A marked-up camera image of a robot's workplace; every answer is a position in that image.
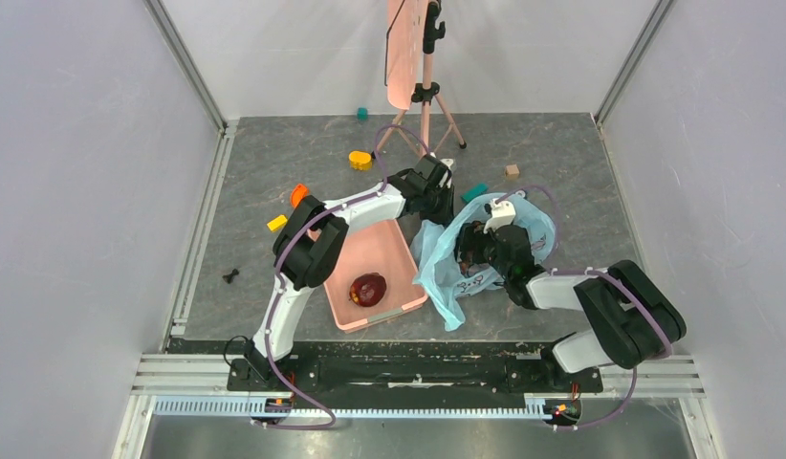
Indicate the pink tripod stand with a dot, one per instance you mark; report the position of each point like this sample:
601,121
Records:
427,90

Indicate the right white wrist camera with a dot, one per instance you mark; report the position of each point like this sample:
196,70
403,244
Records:
501,213

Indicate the small yellow block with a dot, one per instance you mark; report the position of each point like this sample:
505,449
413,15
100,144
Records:
278,223

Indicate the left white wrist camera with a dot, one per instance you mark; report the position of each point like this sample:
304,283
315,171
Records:
445,167

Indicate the small wooden cube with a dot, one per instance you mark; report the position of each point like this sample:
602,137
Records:
511,171

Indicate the pink plastic basket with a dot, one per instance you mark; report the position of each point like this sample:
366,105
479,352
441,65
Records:
380,248

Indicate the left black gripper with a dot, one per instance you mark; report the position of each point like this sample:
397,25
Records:
445,216

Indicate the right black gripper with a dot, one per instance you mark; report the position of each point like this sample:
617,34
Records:
471,247

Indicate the yellow toy block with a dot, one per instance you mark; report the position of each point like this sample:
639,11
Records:
360,160

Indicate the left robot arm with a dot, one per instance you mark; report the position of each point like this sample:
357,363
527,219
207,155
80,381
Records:
307,249

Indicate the teal long block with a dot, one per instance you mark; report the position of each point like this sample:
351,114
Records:
474,192

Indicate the light blue plastic bag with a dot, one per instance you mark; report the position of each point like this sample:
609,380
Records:
449,259

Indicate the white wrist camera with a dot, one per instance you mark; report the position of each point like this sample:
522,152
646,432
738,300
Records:
445,167
501,213

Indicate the orange curved toy block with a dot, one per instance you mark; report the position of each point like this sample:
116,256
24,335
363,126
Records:
299,192

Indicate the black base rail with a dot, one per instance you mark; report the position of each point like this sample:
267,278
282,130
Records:
334,377

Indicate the small black bow piece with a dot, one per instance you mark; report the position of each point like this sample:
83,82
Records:
229,277

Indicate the red fake apple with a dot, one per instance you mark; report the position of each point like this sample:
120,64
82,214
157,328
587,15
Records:
368,290

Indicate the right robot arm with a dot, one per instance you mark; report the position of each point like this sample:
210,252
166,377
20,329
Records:
630,319

